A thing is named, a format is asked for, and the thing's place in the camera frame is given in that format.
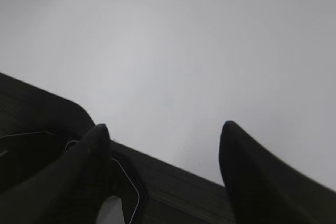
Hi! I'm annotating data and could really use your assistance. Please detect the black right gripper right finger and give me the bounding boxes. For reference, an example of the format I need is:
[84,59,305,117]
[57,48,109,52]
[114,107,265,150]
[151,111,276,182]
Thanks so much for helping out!
[218,121,335,223]

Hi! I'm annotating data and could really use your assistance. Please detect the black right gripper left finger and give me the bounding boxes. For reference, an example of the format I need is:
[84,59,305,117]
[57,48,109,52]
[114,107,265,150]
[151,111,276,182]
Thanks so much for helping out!
[1,124,111,223]

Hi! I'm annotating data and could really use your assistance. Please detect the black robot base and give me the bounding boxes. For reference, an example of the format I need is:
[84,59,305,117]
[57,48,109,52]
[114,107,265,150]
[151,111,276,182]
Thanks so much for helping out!
[1,74,236,223]

